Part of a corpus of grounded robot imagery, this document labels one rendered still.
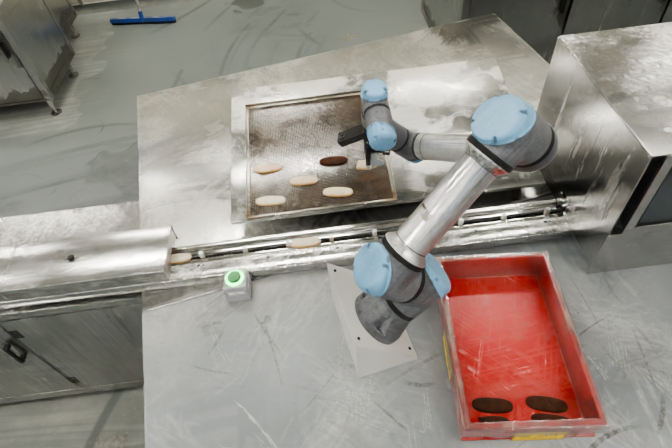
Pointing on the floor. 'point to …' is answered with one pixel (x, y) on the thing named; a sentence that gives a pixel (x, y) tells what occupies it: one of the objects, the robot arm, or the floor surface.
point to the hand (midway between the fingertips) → (367, 162)
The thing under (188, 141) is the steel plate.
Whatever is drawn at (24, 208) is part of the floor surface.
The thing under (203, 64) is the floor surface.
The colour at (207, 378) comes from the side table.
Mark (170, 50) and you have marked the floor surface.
